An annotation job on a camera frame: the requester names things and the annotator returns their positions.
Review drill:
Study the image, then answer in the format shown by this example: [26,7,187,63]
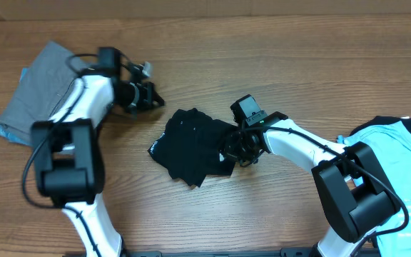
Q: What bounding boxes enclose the folded grey trousers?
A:
[0,41,88,143]

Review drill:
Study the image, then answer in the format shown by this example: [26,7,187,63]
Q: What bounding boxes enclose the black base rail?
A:
[123,248,313,257]

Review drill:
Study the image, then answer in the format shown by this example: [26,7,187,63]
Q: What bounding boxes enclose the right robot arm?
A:
[221,95,407,256]

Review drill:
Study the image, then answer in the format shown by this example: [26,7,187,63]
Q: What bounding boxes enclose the light blue shirt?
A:
[338,121,411,256]

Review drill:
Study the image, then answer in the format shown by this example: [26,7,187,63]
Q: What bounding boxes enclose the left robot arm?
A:
[21,46,165,256]

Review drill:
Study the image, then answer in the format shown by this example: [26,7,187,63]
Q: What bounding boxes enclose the light blue folded garment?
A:
[0,67,34,146]

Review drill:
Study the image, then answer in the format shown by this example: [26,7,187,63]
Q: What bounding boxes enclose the black polo shirt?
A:
[148,109,237,187]

